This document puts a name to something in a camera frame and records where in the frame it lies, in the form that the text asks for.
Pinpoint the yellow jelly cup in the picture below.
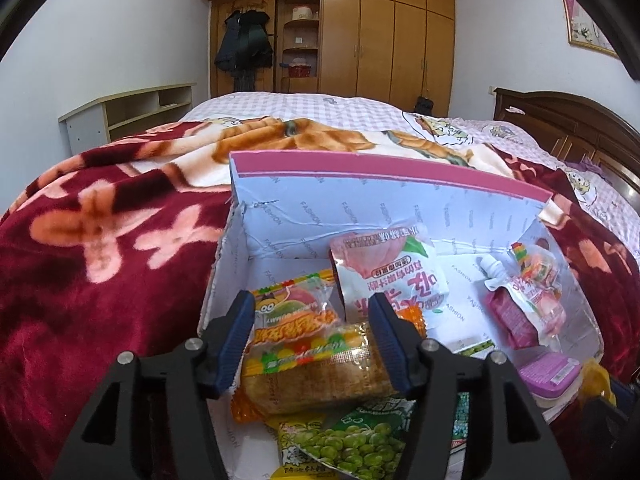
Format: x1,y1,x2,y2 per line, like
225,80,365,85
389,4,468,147
578,359,617,406

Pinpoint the pink mint tin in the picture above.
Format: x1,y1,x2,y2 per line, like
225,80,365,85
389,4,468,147
518,352,582,400

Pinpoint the green peas snack bag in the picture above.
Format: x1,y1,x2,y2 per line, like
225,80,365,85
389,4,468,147
278,396,414,479

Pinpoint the orange bread snack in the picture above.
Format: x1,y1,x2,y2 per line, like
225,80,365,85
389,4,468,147
230,321,396,424

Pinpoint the peach jelly drink pouch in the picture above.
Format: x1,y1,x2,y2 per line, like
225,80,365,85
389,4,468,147
480,255,566,352

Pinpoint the clear colourful candy packet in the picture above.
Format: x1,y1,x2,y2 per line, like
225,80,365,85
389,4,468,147
511,242,559,288

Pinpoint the fruit gummy candy bag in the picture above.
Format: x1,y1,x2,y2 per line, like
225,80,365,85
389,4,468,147
242,269,368,377

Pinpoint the pink white cardboard box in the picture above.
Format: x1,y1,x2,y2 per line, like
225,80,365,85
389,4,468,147
201,151,603,479

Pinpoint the red floral plush blanket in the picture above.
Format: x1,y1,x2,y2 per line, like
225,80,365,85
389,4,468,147
1,114,639,479

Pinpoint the low white open shelf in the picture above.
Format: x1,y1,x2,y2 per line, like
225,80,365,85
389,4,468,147
58,82,194,154

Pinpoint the dark wooden headboard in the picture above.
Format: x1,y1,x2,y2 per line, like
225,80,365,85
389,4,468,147
494,88,639,208

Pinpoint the black bag by wardrobe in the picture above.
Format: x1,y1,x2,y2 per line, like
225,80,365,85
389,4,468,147
413,96,434,116

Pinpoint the red box on shelf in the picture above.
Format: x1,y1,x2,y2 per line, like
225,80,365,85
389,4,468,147
286,63,311,78

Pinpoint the dark hanging jacket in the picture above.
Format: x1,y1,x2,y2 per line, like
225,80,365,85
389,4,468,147
214,9,274,92

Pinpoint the large wooden wardrobe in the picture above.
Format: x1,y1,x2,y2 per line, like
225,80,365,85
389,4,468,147
208,0,456,116

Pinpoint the framed wedding photo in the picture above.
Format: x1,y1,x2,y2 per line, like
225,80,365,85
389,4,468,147
563,0,618,58

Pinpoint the cream round box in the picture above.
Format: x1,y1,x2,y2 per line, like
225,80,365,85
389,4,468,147
292,6,314,21

